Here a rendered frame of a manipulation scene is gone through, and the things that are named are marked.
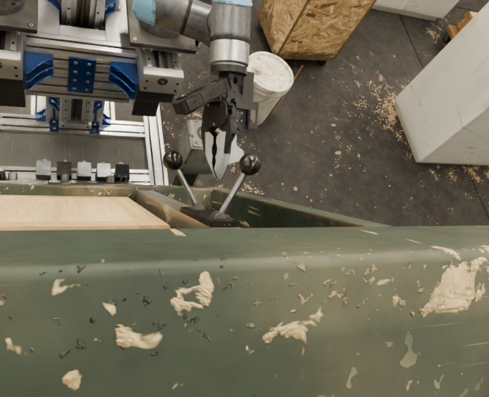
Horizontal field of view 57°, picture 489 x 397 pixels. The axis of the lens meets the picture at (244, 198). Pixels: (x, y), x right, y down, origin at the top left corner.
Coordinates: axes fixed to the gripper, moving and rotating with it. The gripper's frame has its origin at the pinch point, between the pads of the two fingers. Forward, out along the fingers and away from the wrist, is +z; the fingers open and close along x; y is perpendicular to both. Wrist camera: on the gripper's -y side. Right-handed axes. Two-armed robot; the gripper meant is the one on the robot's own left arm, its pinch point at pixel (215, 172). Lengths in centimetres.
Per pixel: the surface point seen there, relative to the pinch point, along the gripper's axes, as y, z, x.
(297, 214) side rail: 17.2, 8.1, -6.4
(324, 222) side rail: 13.5, 8.2, -16.4
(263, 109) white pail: 138, -34, 129
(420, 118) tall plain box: 251, -38, 89
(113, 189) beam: 8, 8, 58
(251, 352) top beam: -39, 7, -53
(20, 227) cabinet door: -31.5, 10.4, 11.8
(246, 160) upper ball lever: -3.9, -2.6, -13.0
